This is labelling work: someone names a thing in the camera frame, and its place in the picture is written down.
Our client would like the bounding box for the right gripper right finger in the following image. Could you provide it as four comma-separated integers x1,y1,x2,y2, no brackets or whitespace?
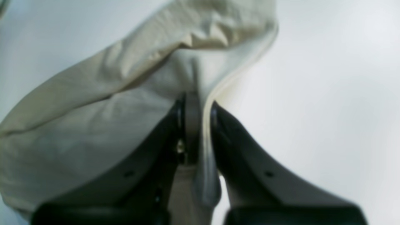
211,102,367,225

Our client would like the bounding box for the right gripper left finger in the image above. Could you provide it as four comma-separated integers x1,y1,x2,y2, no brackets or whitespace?
31,94,200,225

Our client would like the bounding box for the cream white T-shirt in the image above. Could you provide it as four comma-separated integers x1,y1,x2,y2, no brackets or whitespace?
1,0,278,214

